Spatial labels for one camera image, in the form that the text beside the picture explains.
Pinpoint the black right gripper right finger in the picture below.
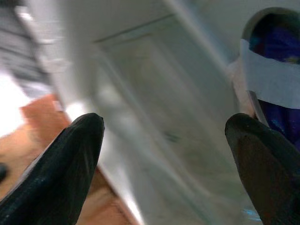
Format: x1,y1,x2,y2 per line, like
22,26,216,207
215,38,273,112
225,112,300,225

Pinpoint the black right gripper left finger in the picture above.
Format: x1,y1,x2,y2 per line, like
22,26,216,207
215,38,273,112
0,112,105,225

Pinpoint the taped bowl with purple packs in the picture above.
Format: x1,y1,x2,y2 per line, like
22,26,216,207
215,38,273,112
226,6,300,152

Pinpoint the white fridge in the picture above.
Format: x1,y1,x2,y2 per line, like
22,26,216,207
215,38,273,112
22,0,261,225

